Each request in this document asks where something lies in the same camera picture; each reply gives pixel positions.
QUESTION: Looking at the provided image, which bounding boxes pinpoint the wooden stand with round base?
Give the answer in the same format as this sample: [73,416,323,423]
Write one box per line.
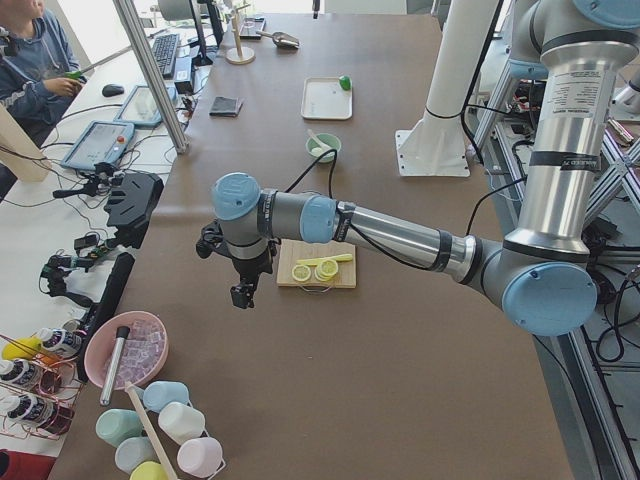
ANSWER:
[224,1,255,65]

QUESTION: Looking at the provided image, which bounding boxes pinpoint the black keyboard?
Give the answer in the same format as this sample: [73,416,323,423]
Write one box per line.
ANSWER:
[151,33,180,79]

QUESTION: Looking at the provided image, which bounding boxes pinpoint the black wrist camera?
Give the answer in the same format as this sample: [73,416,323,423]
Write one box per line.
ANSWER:
[195,219,230,259]

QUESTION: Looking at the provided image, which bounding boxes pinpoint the yellow plastic knife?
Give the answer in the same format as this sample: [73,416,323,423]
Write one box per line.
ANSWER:
[296,253,353,266]

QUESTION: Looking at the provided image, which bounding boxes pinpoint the cream plastic tray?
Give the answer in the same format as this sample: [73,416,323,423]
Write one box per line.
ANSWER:
[301,77,353,120]

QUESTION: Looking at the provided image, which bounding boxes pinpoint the white ceramic spoon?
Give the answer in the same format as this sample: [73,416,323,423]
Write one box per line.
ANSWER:
[307,129,330,151]

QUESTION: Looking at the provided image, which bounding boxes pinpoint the pink bowl with ice cubes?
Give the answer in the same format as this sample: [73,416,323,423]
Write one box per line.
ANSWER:
[84,311,169,390]

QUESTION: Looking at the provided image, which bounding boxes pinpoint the stacked lemon slices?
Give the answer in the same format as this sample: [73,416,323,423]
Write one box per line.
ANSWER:
[314,261,339,282]

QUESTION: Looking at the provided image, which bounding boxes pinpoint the pink cup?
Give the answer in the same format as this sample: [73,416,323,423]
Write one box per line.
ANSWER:
[177,437,225,478]

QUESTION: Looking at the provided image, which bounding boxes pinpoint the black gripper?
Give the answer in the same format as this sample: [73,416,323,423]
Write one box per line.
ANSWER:
[230,252,273,308]

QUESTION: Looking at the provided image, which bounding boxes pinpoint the light green bowl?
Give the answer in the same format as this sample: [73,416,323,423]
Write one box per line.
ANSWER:
[306,133,342,163]

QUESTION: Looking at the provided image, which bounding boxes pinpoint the blue teach pendant far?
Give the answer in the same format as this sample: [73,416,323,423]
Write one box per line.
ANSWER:
[114,85,162,129]

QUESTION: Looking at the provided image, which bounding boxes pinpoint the aluminium frame post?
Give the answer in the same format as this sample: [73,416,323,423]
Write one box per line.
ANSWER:
[112,0,189,154]

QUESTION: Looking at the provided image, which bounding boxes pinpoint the blue teach pendant near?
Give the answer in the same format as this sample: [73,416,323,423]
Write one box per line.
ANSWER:
[60,121,135,172]

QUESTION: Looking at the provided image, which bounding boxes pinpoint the yellow cup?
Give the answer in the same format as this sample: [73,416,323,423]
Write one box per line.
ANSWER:
[129,461,168,480]

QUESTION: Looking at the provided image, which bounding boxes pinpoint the grey folded cloth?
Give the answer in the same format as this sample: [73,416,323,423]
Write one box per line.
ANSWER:
[209,96,244,117]

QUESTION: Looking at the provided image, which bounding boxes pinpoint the lemon slice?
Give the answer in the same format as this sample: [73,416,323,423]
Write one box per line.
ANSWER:
[291,264,311,283]

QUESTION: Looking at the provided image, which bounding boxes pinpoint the wooden rack handle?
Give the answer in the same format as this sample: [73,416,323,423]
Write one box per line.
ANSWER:
[124,382,178,480]

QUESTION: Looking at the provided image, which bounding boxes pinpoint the bamboo cutting board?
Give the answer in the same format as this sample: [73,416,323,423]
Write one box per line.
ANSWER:
[277,240,357,289]

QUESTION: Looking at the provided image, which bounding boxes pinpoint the light blue cup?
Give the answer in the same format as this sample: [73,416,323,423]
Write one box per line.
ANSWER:
[143,380,190,413]

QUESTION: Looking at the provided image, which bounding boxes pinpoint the black bar device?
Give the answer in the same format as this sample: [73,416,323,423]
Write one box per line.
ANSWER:
[76,252,135,383]

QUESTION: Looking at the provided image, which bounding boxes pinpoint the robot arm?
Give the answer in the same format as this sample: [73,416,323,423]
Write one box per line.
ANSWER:
[207,1,638,338]

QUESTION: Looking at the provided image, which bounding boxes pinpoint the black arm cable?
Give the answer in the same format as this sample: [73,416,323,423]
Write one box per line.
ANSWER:
[284,147,529,274]

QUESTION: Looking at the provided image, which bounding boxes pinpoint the mint green cup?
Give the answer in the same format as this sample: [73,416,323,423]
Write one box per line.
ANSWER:
[95,409,143,447]

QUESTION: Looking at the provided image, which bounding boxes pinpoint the copper wire bottle rack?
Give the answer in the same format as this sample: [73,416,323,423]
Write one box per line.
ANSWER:
[1,328,83,440]

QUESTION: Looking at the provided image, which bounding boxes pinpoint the metal cylinder tool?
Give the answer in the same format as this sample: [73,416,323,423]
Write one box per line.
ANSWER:
[99,326,130,407]

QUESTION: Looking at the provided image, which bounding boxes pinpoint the white cup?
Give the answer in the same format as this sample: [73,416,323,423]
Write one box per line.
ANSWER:
[158,402,206,445]

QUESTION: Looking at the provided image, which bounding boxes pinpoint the black computer mouse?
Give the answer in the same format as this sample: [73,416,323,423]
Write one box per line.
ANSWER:
[101,84,125,98]

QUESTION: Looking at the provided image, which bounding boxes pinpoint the pale blue grey cup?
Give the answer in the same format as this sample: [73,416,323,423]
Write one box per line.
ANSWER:
[114,437,157,474]

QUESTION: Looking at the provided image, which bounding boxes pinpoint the seated person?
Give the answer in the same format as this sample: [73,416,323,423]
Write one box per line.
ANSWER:
[1,0,86,146]

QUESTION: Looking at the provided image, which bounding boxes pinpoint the blue teach pendant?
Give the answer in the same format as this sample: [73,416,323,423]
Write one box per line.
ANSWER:
[60,121,135,172]
[114,85,162,129]

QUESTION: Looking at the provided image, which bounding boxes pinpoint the white camera pole base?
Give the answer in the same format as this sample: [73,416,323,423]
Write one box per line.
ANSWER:
[396,0,501,178]

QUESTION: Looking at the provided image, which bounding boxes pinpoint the metal scoop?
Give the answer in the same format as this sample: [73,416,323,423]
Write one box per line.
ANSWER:
[256,30,300,50]

